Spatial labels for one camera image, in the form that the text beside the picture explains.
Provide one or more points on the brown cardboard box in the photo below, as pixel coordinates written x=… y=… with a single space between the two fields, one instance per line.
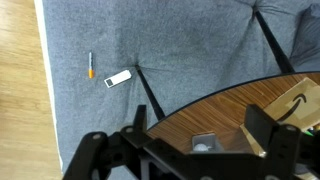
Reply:
x=300 y=106

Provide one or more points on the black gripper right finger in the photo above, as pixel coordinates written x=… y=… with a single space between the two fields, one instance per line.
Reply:
x=283 y=146

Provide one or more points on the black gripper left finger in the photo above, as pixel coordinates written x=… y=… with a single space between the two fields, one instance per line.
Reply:
x=100 y=150

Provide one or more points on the white remote control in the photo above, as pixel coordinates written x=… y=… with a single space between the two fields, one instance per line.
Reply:
x=117 y=79

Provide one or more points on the wooden table with black legs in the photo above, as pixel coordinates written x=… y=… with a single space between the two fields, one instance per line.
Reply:
x=216 y=110

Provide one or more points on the orange capped pen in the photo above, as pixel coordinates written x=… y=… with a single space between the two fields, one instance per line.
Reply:
x=91 y=68

